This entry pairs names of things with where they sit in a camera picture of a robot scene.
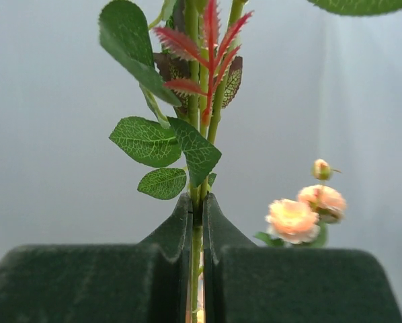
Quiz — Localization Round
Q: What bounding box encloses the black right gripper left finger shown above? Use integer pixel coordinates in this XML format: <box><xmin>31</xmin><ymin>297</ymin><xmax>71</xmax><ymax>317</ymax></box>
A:
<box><xmin>0</xmin><ymin>194</ymin><xmax>192</xmax><ymax>323</ymax></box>

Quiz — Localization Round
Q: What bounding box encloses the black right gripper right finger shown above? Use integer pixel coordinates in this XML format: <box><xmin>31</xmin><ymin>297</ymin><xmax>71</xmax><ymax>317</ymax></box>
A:
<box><xmin>203</xmin><ymin>194</ymin><xmax>402</xmax><ymax>323</ymax></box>

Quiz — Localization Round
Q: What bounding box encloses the small pink rose stem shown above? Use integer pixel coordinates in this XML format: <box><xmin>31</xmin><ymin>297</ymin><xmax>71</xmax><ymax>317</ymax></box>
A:
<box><xmin>98</xmin><ymin>1</ymin><xmax>249</xmax><ymax>322</ymax></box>

